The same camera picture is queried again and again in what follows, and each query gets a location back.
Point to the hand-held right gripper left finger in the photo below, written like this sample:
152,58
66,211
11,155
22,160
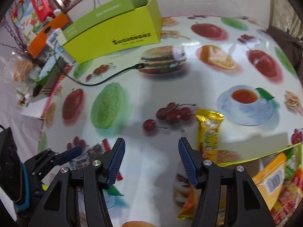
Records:
114,163

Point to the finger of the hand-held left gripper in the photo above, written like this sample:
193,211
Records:
68,155

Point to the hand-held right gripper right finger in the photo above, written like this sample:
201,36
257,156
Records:
189,163

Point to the silver clear packet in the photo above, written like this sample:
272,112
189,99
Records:
90,156

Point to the long yellow wafer packet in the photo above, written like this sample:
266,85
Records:
209,134

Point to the lime green box lid tray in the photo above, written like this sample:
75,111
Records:
260,157

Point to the large yellow chip bag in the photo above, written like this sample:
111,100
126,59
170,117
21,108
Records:
267,184

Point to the green pea snack bag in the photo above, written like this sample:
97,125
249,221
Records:
290,167

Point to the red yellow striped cracker packet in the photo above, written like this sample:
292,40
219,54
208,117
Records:
288,203

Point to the white paper sheet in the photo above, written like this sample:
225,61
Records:
35,108

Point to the clear plastic bag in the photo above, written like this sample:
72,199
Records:
19,69

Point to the white plastic bottle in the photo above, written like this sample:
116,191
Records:
55,40

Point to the orange box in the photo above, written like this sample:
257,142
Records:
47,33

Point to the lime green cardboard box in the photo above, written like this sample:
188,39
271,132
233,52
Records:
113,33

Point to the colourful picture box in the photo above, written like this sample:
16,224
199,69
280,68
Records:
23,16

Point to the dark brown cloth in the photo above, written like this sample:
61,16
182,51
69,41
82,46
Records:
288,45

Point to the red cardboard box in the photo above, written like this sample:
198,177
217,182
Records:
40,2

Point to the cream patterned curtain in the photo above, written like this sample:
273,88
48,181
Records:
288,9

